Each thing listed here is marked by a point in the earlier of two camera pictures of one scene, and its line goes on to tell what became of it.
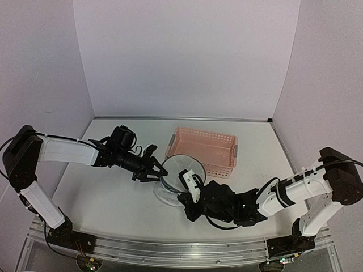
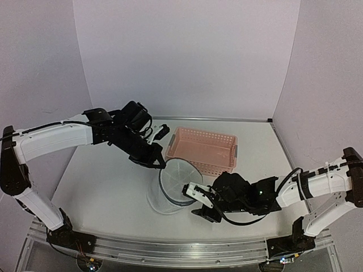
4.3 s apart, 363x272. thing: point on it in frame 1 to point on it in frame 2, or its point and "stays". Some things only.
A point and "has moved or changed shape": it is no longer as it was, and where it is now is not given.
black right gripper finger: (193, 213) to (212, 213)
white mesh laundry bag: (168, 189) has moved or changed shape
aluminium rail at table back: (192, 118) stays
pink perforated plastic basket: (218, 152) stays
